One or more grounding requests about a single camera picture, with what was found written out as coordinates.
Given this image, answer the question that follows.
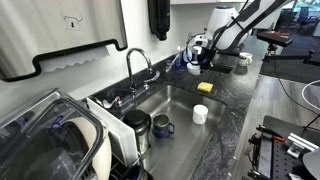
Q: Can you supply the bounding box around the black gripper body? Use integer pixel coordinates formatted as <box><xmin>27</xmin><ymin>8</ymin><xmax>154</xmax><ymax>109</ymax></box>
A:
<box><xmin>193</xmin><ymin>35</ymin><xmax>210</xmax><ymax>59</ymax></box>

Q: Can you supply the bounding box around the white ceramic bowl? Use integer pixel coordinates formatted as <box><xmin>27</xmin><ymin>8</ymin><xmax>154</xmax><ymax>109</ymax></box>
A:
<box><xmin>187</xmin><ymin>63</ymin><xmax>201</xmax><ymax>76</ymax></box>

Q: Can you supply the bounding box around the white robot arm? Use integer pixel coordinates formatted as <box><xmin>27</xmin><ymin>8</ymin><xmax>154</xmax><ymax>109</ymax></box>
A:
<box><xmin>196</xmin><ymin>0</ymin><xmax>292</xmax><ymax>70</ymax></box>

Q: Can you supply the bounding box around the yellow kitchen sponge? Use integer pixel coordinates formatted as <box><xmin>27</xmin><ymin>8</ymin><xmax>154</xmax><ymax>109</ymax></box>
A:
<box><xmin>197</xmin><ymin>82</ymin><xmax>213</xmax><ymax>93</ymax></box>

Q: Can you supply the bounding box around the blue dish soap bottle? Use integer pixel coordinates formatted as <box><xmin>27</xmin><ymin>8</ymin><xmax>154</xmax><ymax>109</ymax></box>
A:
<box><xmin>182</xmin><ymin>50</ymin><xmax>192</xmax><ymax>67</ymax></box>

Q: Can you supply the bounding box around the dish brush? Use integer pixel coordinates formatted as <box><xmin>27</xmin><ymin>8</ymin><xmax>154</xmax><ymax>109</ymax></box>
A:
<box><xmin>166</xmin><ymin>54</ymin><xmax>179</xmax><ymax>72</ymax></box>

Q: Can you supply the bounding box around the white mug on counter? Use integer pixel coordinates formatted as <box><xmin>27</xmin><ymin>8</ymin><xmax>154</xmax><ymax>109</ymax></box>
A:
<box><xmin>238</xmin><ymin>52</ymin><xmax>253</xmax><ymax>66</ymax></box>

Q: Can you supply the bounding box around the white cup in sink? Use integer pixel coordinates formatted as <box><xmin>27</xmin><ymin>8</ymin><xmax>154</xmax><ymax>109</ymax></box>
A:
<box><xmin>192</xmin><ymin>104</ymin><xmax>208</xmax><ymax>125</ymax></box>

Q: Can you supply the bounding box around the chrome gooseneck faucet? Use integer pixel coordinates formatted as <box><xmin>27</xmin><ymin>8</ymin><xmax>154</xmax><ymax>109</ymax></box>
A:
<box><xmin>126</xmin><ymin>48</ymin><xmax>160</xmax><ymax>99</ymax></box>

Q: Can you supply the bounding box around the dark blue metal mug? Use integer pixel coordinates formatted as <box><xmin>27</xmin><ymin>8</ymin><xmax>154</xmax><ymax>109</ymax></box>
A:
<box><xmin>152</xmin><ymin>114</ymin><xmax>175</xmax><ymax>138</ymax></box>

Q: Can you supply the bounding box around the stainless steel sink basin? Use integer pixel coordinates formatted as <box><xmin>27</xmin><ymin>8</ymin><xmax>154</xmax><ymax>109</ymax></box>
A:
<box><xmin>137</xmin><ymin>85</ymin><xmax>226</xmax><ymax>180</ymax></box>

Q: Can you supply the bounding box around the white cutting board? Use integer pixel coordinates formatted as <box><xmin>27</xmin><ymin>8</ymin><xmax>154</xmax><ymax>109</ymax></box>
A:
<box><xmin>86</xmin><ymin>98</ymin><xmax>138</xmax><ymax>167</ymax></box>

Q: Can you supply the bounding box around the black perforated breadboard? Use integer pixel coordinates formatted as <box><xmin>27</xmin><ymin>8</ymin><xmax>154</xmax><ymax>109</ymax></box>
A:
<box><xmin>247</xmin><ymin>116</ymin><xmax>320</xmax><ymax>180</ymax></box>

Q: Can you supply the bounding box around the white plate in rack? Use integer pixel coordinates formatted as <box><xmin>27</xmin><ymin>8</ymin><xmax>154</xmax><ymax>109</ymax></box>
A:
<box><xmin>70</xmin><ymin>117</ymin><xmax>112</xmax><ymax>180</ymax></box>

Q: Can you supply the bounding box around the clear plastic storage container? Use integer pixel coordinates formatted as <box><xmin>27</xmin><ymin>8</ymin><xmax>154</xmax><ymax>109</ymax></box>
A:
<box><xmin>0</xmin><ymin>89</ymin><xmax>108</xmax><ymax>180</ymax></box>

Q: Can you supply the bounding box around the steel paper towel dispenser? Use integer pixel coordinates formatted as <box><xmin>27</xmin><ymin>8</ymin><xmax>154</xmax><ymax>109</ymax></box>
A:
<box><xmin>0</xmin><ymin>0</ymin><xmax>128</xmax><ymax>82</ymax></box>

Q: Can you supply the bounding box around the black wall soap dispenser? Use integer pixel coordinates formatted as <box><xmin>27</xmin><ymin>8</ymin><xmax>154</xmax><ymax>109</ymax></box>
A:
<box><xmin>147</xmin><ymin>0</ymin><xmax>170</xmax><ymax>41</ymax></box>

